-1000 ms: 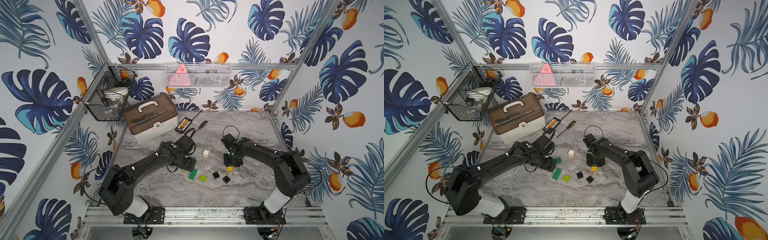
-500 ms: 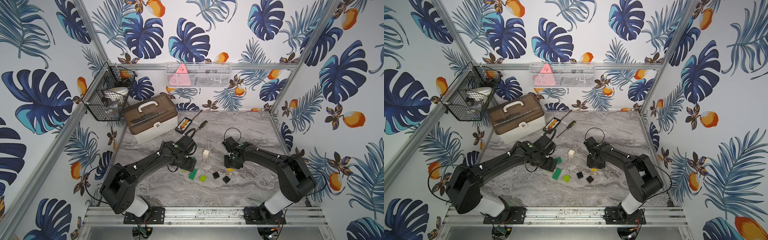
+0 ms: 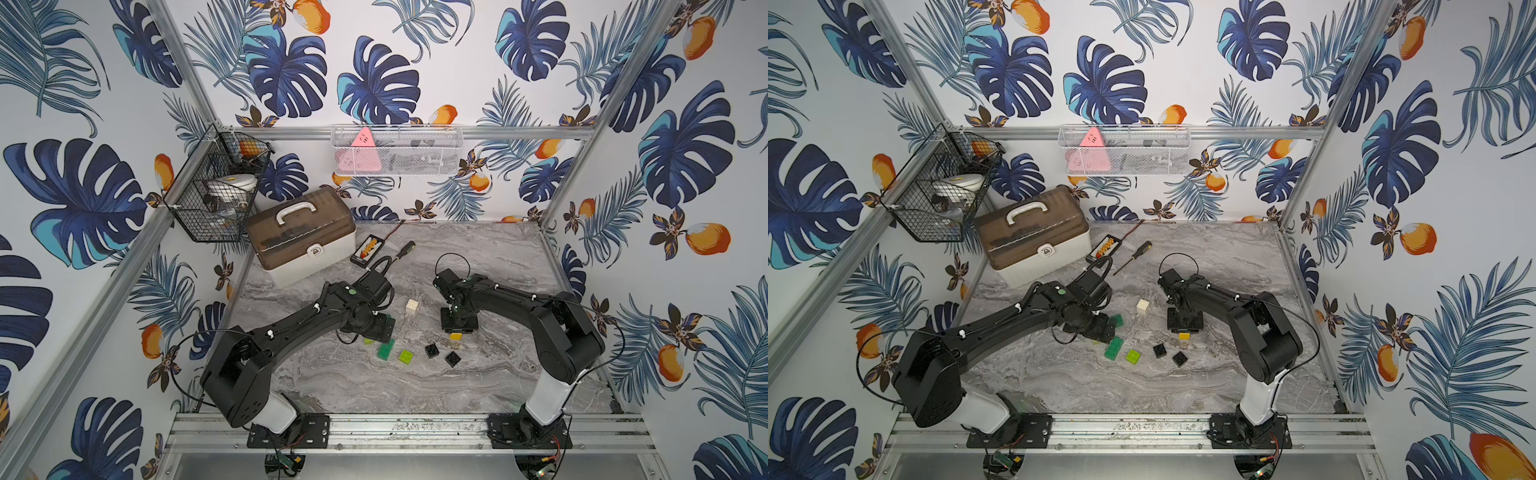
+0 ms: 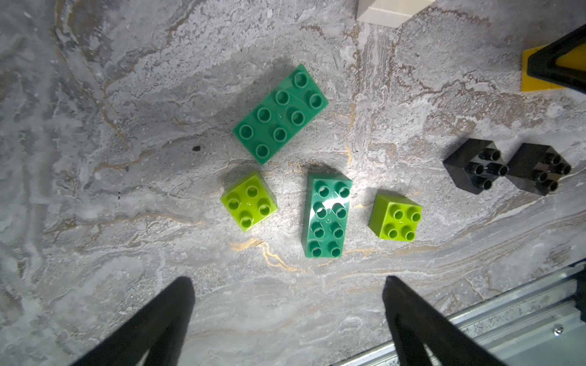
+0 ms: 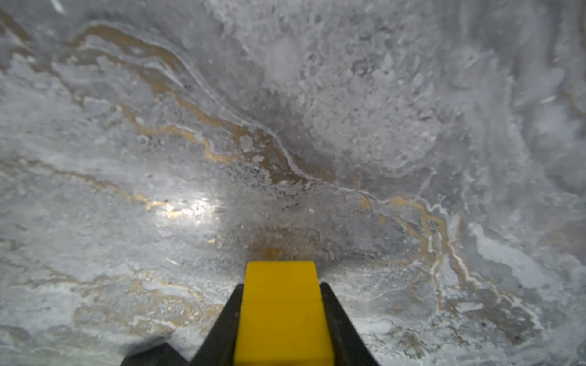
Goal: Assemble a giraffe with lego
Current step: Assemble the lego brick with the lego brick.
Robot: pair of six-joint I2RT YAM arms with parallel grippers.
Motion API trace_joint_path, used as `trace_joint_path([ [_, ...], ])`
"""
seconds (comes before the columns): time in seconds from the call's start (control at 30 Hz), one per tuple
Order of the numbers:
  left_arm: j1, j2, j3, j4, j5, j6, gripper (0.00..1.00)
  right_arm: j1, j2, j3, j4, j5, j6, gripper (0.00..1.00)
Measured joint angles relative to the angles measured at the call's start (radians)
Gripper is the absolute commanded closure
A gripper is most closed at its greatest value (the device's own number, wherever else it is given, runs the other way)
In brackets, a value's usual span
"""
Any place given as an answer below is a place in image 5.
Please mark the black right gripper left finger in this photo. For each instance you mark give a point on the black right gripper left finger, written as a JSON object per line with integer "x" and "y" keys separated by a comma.
{"x": 219, "y": 346}

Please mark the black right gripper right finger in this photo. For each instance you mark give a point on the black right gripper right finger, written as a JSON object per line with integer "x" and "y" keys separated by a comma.
{"x": 349, "y": 348}

